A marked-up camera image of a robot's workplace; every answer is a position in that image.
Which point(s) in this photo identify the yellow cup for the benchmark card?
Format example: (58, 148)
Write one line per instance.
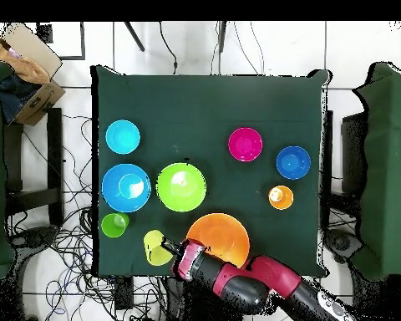
(153, 257)

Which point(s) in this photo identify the large yellow-orange bowl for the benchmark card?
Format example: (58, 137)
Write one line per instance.
(224, 234)

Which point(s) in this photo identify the green bowl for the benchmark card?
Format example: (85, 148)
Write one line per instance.
(180, 197)

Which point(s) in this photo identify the orange cup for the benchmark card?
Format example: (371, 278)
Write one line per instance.
(280, 198)

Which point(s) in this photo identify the pink bowl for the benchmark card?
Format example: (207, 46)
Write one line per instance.
(245, 144)

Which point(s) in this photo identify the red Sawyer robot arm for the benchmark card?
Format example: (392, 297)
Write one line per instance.
(270, 274)

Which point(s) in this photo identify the green cup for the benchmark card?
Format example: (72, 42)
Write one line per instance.
(112, 227)

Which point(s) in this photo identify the black power strip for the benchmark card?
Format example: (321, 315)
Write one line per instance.
(123, 294)

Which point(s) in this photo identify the large blue bowl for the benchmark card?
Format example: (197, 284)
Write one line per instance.
(117, 200)

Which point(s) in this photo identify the small light blue bowl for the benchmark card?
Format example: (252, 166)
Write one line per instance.
(122, 137)

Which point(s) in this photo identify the black chair base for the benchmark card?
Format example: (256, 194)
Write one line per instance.
(36, 235)

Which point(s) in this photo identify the dark green tablecloth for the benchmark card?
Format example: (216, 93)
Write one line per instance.
(204, 110)

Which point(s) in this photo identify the small dark blue bowl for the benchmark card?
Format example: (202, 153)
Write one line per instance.
(293, 163)

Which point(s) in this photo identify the cardboard box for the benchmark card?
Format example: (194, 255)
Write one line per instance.
(36, 103)

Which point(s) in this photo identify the black tripod leg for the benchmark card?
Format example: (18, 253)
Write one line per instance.
(222, 36)
(135, 37)

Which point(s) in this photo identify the dark blue cloth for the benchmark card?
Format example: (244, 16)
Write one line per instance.
(15, 97)

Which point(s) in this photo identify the brown cloth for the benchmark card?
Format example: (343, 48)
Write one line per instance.
(26, 68)

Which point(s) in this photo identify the black stool frame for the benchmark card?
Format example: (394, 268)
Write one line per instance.
(55, 150)

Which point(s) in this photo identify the black metal frame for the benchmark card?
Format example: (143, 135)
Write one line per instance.
(45, 33)

